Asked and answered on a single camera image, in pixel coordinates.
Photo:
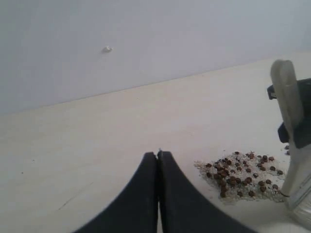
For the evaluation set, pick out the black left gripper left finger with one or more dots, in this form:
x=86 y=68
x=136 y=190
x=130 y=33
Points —
x=135 y=209

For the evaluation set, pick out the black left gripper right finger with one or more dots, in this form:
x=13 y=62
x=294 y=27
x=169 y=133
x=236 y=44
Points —
x=183 y=208

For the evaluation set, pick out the white brush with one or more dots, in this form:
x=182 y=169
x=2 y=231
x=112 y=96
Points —
x=294 y=100

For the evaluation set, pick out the pile of pellets and grains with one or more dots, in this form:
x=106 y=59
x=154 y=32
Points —
x=244 y=176

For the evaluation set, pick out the white wall hook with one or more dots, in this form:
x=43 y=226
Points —
x=107 y=49

